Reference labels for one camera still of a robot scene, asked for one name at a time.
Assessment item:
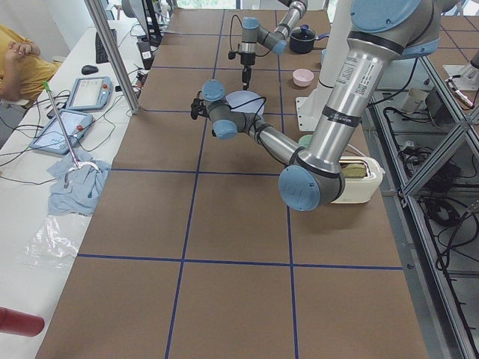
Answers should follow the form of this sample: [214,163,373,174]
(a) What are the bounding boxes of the black keyboard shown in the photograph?
[95,28,118,64]

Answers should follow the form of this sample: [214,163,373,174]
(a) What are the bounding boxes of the blue teach pendant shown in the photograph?
[29,109,94,155]
[66,76,112,111]

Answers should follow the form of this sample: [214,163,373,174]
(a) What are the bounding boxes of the dark blue pot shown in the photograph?
[289,25,329,55]

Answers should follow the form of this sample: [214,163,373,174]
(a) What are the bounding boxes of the green bowl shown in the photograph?
[298,135,312,148]

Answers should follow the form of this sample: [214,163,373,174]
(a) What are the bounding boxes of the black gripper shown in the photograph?
[239,53,255,90]
[198,99,209,117]

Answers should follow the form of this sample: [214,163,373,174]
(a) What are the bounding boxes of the clear plastic bag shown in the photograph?
[19,214,91,272]

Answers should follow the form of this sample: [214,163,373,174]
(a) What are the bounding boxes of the black floor cables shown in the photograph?
[381,104,479,337]

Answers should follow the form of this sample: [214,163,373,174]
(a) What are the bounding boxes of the toast slice in toaster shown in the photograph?
[341,162,368,179]

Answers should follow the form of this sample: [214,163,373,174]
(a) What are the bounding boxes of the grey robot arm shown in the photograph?
[228,0,308,90]
[191,1,454,211]

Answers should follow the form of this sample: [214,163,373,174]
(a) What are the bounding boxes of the aluminium frame post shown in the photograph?
[84,0,140,114]

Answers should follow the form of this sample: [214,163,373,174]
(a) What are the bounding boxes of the aluminium side frame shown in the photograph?
[359,0,479,359]

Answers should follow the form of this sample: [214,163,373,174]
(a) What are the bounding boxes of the light blue cup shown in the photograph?
[320,49,327,68]

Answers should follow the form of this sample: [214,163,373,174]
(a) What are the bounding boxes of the black computer mouse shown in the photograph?
[81,64,99,75]

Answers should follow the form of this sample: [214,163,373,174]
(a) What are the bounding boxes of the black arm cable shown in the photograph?
[228,13,278,57]
[228,96,300,158]

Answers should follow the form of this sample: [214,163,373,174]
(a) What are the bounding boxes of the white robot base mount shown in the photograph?
[296,0,352,132]

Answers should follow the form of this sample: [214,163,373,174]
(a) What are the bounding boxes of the lower blue teach pendant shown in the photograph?
[29,109,94,155]

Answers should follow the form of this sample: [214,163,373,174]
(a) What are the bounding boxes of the light blue cloth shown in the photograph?
[47,149,111,215]

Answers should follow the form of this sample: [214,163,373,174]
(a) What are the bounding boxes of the cream toaster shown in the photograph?
[333,156,385,204]

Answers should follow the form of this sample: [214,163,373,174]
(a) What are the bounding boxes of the blue plate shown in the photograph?
[225,90,264,115]

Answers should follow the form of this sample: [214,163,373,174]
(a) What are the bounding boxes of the pink bowl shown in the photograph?
[293,68,315,88]

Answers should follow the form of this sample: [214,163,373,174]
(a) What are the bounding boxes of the person in yellow shirt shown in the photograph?
[1,25,61,105]

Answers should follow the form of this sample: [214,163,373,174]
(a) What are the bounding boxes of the upper blue teach pendant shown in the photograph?
[66,76,112,111]

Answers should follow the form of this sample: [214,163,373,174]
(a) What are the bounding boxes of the red cylinder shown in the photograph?
[1,307,45,337]

